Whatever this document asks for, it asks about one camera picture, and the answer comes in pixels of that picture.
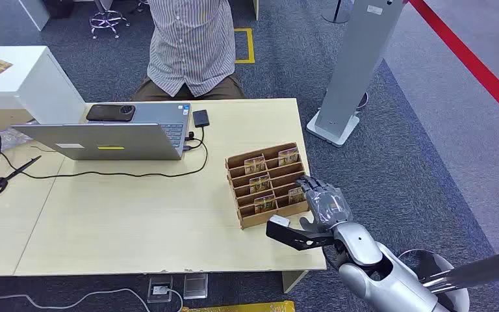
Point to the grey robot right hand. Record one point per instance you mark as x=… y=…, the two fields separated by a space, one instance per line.
x=329 y=206

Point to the wooden card holder rack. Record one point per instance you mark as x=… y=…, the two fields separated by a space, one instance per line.
x=256 y=219

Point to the person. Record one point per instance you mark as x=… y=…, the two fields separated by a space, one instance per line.
x=189 y=43

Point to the table leg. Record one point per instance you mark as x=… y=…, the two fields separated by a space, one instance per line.
x=292 y=280

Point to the yellow floor strip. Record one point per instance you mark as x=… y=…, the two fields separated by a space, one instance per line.
x=241 y=307

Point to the grey kiosk pillar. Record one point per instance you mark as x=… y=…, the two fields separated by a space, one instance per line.
x=353 y=64

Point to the metal floor socket plate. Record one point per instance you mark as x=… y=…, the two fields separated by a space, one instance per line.
x=195 y=286

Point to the black external drive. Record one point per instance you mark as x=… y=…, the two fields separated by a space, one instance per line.
x=201 y=118

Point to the silver metal rod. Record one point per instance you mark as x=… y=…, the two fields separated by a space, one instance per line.
x=477 y=269

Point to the floor socket with plug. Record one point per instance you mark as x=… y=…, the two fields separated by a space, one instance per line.
x=160 y=289

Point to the red floor tape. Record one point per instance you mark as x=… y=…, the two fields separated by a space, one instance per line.
x=473 y=64

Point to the silver laptop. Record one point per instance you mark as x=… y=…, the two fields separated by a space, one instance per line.
x=103 y=142

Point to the black smartphone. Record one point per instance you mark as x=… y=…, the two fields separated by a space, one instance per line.
x=109 y=113

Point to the chrome chair base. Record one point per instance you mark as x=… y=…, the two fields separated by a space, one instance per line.
x=107 y=18
x=141 y=5

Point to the black scissors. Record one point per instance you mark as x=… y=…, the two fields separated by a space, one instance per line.
x=21 y=168

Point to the white cabinet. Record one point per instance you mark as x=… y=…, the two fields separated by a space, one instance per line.
x=30 y=86

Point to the clear plastic bottle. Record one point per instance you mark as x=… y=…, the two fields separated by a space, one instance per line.
x=10 y=138

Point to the white furniture panel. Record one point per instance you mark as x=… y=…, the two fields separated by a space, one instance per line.
x=34 y=13

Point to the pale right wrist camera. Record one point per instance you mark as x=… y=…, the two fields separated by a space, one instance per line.
x=279 y=221

